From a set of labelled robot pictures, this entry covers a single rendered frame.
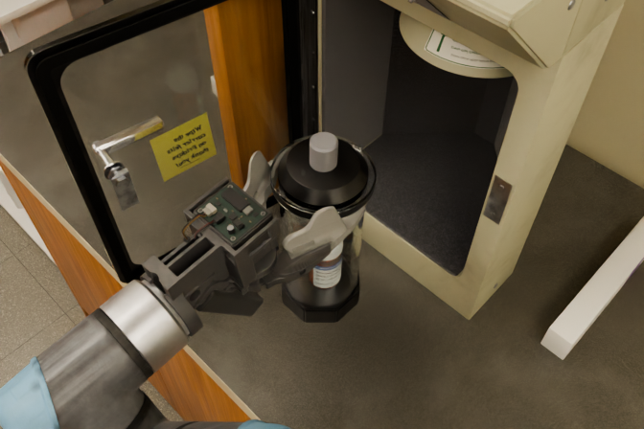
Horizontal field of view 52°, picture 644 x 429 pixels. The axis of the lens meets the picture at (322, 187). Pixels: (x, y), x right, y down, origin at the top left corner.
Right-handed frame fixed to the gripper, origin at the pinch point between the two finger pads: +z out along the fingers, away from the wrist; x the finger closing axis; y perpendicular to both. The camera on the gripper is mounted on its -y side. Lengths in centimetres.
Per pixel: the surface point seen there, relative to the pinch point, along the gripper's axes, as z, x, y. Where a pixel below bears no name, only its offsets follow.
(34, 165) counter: -14, 56, -30
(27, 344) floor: -38, 93, -122
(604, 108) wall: 56, -9, -27
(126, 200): -13.4, 19.7, -6.8
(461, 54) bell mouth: 18.2, -3.1, 7.8
